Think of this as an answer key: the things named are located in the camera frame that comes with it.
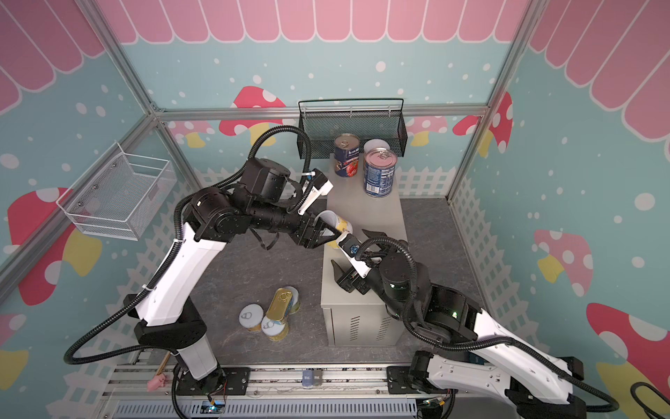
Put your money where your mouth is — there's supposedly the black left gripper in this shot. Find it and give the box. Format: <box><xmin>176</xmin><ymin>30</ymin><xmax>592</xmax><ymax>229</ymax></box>
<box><xmin>248</xmin><ymin>196</ymin><xmax>340</xmax><ymax>250</ymax></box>

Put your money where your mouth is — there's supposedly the dark blue red label can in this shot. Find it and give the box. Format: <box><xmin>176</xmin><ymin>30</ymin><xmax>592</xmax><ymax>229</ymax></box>
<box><xmin>333</xmin><ymin>134</ymin><xmax>360</xmax><ymax>177</ymax></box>

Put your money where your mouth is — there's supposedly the blue label tin can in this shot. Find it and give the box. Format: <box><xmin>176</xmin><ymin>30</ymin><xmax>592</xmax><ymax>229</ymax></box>
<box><xmin>364</xmin><ymin>148</ymin><xmax>398</xmax><ymax>197</ymax></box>

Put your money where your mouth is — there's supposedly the orange green plastic-lid can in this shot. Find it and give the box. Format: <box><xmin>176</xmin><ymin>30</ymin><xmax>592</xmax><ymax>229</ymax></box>
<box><xmin>364</xmin><ymin>139</ymin><xmax>391</xmax><ymax>154</ymax></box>

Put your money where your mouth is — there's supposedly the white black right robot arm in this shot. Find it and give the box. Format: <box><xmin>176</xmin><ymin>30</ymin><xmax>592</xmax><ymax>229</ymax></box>
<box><xmin>335</xmin><ymin>231</ymin><xmax>587</xmax><ymax>418</ymax></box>

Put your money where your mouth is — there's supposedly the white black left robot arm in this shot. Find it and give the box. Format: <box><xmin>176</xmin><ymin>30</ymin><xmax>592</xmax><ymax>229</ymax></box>
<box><xmin>129</xmin><ymin>158</ymin><xmax>338</xmax><ymax>382</ymax></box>

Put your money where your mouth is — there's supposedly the grey metal cabinet counter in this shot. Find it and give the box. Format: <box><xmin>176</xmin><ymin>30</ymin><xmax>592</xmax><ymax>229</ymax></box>
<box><xmin>320</xmin><ymin>153</ymin><xmax>420</xmax><ymax>347</ymax></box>

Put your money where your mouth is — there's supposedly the green can white lid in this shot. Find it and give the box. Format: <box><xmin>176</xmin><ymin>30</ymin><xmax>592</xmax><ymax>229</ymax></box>
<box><xmin>284</xmin><ymin>286</ymin><xmax>301</xmax><ymax>315</ymax></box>

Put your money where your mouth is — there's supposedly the gold rectangular spam tin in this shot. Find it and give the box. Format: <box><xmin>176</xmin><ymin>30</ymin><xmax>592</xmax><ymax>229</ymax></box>
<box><xmin>266</xmin><ymin>287</ymin><xmax>293</xmax><ymax>324</ymax></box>

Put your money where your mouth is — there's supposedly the wooden mallet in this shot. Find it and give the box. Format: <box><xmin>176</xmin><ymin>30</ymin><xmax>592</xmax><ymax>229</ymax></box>
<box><xmin>155</xmin><ymin>351</ymin><xmax>172</xmax><ymax>376</ymax></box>

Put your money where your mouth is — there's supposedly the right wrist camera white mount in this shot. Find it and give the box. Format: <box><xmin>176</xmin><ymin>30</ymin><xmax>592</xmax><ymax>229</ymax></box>
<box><xmin>337</xmin><ymin>232</ymin><xmax>372</xmax><ymax>279</ymax></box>

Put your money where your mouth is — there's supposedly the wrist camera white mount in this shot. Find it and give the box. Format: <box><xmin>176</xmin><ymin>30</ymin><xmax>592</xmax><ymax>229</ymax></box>
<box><xmin>297</xmin><ymin>169</ymin><xmax>333</xmax><ymax>216</ymax></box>
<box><xmin>337</xmin><ymin>232</ymin><xmax>372</xmax><ymax>279</ymax></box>

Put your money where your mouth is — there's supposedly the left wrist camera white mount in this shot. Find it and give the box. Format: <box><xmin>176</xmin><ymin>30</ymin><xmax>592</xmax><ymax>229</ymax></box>
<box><xmin>297</xmin><ymin>169</ymin><xmax>333</xmax><ymax>216</ymax></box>

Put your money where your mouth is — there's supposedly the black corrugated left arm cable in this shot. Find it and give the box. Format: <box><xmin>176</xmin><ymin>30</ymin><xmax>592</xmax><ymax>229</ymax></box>
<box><xmin>64</xmin><ymin>125</ymin><xmax>314</xmax><ymax>366</ymax></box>

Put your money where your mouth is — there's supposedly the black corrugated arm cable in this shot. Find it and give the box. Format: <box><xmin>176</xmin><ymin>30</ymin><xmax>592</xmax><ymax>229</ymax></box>
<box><xmin>64</xmin><ymin>125</ymin><xmax>314</xmax><ymax>366</ymax></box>
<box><xmin>355</xmin><ymin>236</ymin><xmax>621</xmax><ymax>414</ymax></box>

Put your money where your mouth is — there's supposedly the black wire mesh basket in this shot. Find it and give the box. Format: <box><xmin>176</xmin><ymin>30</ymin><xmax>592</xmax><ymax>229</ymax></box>
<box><xmin>298</xmin><ymin>98</ymin><xmax>408</xmax><ymax>160</ymax></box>

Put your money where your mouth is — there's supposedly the small blue device on rail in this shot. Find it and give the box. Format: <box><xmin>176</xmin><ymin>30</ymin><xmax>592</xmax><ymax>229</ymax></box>
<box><xmin>301</xmin><ymin>368</ymin><xmax>324</xmax><ymax>389</ymax></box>

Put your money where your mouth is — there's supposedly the white wire mesh basket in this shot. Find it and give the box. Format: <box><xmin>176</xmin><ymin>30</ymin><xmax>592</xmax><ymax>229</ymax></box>
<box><xmin>56</xmin><ymin>143</ymin><xmax>177</xmax><ymax>241</ymax></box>

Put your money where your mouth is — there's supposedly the pink object on rail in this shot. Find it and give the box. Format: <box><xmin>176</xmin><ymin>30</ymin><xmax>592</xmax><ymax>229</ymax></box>
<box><xmin>147</xmin><ymin>373</ymin><xmax>167</xmax><ymax>392</ymax></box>

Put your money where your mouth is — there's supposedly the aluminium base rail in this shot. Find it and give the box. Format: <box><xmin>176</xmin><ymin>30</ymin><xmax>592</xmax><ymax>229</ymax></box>
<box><xmin>104</xmin><ymin>362</ymin><xmax>530</xmax><ymax>402</ymax></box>

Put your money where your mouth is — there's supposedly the white slotted cable duct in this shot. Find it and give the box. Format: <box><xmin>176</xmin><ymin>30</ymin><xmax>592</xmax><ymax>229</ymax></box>
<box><xmin>112</xmin><ymin>400</ymin><xmax>420</xmax><ymax>419</ymax></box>

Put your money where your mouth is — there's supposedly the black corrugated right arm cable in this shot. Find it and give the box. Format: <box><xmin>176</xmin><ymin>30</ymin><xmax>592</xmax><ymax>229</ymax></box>
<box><xmin>355</xmin><ymin>236</ymin><xmax>621</xmax><ymax>414</ymax></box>

